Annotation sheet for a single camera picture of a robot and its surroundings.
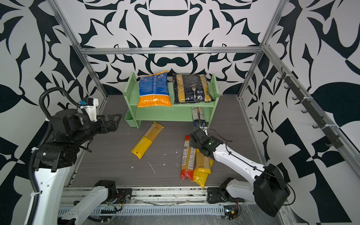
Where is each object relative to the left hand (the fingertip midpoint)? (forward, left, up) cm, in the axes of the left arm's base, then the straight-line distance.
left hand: (110, 113), depth 61 cm
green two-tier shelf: (+18, -29, -23) cm, 41 cm away
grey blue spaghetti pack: (+13, -42, -23) cm, 50 cm away
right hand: (+1, -42, -28) cm, 50 cm away
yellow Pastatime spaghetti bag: (-15, -42, -33) cm, 56 cm away
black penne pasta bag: (+20, -37, -5) cm, 43 cm away
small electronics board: (-34, -54, -38) cm, 75 cm away
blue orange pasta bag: (+19, -16, -5) cm, 25 cm away
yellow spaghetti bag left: (+2, -6, -36) cm, 37 cm away
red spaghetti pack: (-9, -35, -34) cm, 49 cm away
